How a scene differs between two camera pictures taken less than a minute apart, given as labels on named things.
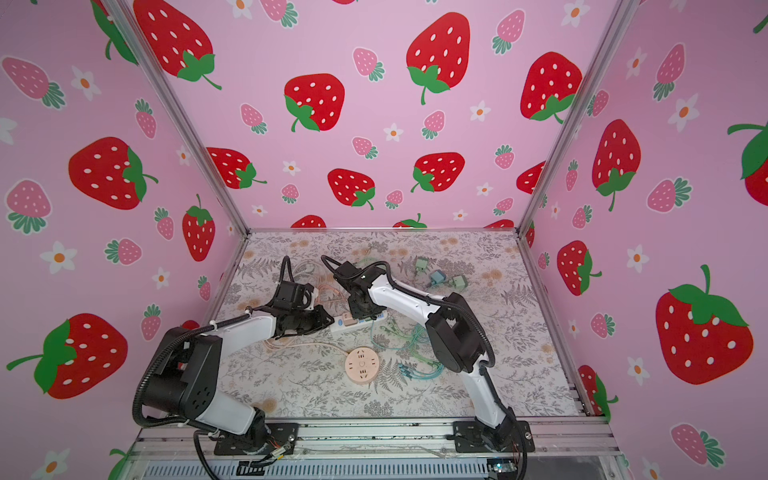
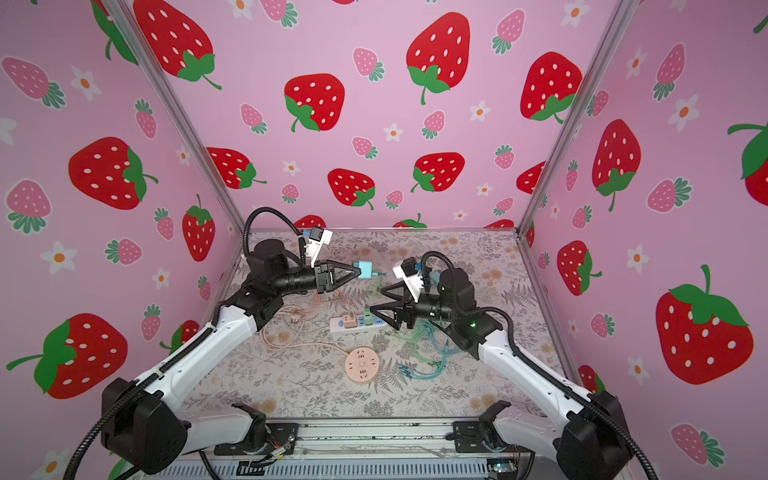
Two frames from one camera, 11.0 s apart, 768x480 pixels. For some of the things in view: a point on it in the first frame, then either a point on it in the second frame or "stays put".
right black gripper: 356,311 -> 397,306
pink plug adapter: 348,319 stays put
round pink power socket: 362,364 stays put
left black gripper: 323,320 -> 352,273
